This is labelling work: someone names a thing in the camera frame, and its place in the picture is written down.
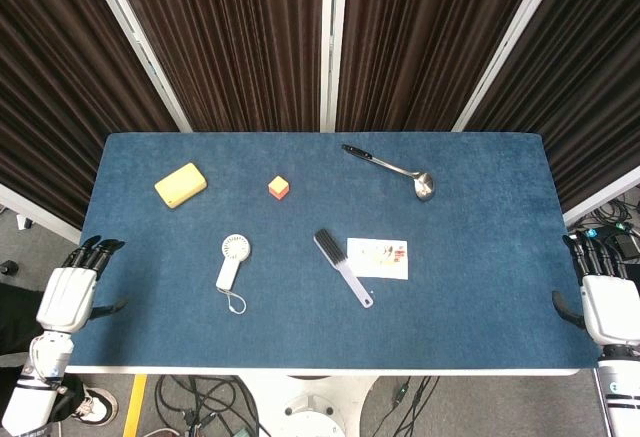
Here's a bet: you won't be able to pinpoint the white printed card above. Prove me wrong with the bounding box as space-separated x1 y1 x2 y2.
345 237 410 281

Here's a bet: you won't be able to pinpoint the black cable bundle with adapters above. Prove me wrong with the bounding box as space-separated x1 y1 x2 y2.
567 195 640 283

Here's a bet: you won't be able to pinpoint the stainless steel ladle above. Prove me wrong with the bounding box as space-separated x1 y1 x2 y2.
341 143 436 203

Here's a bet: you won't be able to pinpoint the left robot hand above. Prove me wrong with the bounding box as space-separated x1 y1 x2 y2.
36 236 128 334

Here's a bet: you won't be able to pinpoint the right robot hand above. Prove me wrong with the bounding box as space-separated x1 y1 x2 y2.
551 229 640 348

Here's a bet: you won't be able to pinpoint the yellow orange cube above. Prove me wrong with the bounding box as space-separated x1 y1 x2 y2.
267 175 292 202

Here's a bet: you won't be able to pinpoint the lavender brush with black bristles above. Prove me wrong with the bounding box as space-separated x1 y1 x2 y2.
313 228 375 309

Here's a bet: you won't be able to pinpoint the white partition frame post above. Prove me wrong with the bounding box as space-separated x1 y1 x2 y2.
319 0 349 133
451 0 570 133
81 0 193 133

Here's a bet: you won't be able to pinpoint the white handheld fan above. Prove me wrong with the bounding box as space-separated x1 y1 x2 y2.
215 234 253 315

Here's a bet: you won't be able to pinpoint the dark brown curtain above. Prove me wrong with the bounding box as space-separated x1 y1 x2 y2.
0 0 640 231

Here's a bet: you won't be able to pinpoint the black floor cables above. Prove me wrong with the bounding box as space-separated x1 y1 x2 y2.
152 375 261 437

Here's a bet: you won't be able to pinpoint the blue table mat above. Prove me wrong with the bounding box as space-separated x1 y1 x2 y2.
63 131 599 371

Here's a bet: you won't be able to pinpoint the yellow rectangular box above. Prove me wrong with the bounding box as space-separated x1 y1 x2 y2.
153 161 208 209

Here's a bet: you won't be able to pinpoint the yellow floor tape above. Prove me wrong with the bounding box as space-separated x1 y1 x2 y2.
121 374 149 437

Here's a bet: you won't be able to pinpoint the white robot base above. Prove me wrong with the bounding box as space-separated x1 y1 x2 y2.
238 374 377 437

